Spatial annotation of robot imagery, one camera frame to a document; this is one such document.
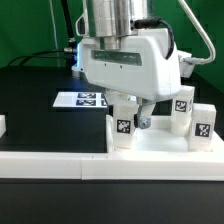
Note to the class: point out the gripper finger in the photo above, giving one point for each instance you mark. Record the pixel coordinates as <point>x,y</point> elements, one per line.
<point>142,119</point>

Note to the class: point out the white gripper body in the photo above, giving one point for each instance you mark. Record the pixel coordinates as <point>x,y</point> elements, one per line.
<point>139,68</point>

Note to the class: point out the white square tabletop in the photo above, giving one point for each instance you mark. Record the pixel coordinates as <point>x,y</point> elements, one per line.
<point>157,138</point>

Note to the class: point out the white U-shaped fence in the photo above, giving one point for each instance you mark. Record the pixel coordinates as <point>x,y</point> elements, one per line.
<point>116,165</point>

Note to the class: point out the white sheet with tags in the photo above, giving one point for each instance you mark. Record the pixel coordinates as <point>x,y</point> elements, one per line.
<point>80,100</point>

